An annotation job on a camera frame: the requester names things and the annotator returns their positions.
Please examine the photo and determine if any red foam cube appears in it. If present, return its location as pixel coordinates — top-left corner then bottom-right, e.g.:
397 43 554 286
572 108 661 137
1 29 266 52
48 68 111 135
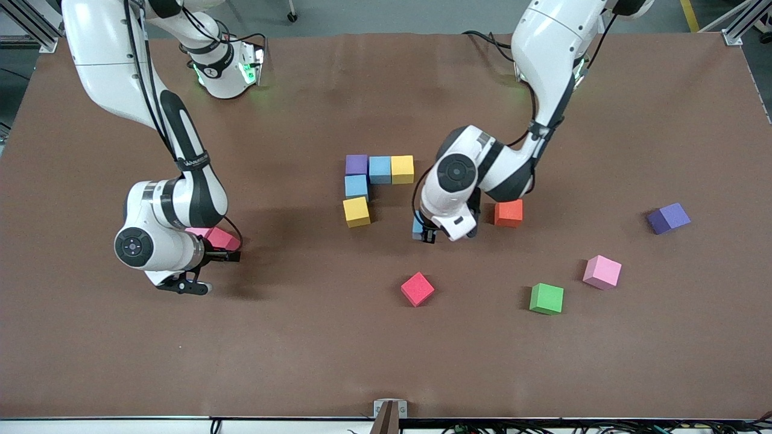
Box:
205 227 242 253
400 272 435 307

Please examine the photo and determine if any yellow foam cube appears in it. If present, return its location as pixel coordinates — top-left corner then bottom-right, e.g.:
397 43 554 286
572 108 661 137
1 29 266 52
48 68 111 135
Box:
343 197 372 228
391 155 416 185

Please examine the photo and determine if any orange foam cube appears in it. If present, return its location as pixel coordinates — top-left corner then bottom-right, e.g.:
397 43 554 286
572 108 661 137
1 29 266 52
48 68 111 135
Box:
495 199 524 228

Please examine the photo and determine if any green foam cube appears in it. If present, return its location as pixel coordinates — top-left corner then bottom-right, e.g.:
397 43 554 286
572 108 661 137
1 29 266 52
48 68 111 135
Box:
529 283 565 315

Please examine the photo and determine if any brown table cover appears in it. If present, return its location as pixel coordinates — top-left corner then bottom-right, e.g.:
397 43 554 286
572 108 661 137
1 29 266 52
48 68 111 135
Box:
0 31 772 420

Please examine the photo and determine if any grey metal table bracket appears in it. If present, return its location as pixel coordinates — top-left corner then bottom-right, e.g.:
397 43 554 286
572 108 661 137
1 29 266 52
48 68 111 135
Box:
369 399 408 434

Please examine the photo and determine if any white table edge rail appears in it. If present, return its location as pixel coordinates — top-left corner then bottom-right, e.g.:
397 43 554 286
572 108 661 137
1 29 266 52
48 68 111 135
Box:
0 417 772 434

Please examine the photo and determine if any black base cable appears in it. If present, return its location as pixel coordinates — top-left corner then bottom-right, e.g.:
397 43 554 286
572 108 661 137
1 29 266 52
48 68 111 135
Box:
463 30 516 64
217 27 269 61

